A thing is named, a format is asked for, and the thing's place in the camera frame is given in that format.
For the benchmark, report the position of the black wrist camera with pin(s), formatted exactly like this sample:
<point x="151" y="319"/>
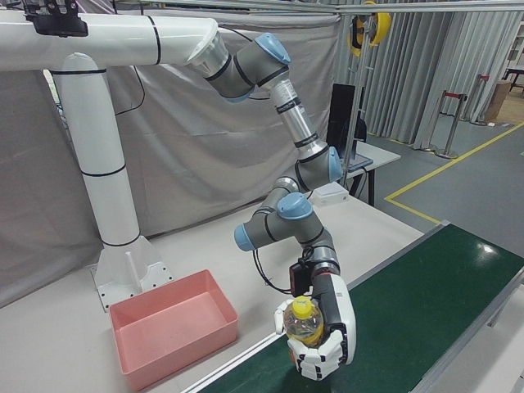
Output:
<point x="301" y="280"/>

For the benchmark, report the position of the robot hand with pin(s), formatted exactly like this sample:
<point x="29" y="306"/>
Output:
<point x="337" y="319"/>

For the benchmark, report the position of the cardboard box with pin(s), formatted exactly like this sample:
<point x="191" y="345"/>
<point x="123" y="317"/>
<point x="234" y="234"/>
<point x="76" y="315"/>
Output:
<point x="499" y="100"/>

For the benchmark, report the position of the silver barrier stanchion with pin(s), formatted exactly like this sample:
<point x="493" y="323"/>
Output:
<point x="480" y="102"/>
<point x="451" y="131"/>

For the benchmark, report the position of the UR5e robot arm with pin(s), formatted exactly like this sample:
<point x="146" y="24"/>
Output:
<point x="294" y="118"/>

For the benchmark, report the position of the white table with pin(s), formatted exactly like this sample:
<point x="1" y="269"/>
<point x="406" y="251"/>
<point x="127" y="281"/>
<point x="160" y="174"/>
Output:
<point x="380" y="153"/>

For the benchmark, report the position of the grey fabric curtain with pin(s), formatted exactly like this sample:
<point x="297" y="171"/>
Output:
<point x="184" y="163"/>

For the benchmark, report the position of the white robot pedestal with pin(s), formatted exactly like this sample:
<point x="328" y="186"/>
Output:
<point x="102" y="163"/>

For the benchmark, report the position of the yellow capped drink bottle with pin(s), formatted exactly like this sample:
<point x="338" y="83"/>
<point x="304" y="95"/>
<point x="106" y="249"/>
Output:
<point x="303" y="323"/>

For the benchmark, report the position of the thin black monitor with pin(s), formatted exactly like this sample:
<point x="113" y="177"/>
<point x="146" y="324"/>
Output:
<point x="340" y="114"/>

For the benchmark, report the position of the grey vertical blinds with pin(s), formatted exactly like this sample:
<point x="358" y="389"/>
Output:
<point x="417" y="73"/>

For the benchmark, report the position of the green conveyor belt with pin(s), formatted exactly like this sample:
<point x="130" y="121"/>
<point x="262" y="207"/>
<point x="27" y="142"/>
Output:
<point x="409" y="307"/>

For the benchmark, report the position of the pink plastic basket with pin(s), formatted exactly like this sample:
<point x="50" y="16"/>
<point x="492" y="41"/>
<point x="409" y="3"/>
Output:
<point x="172" y="323"/>

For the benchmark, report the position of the small white box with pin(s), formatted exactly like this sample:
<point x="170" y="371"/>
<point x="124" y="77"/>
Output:
<point x="333" y="194"/>

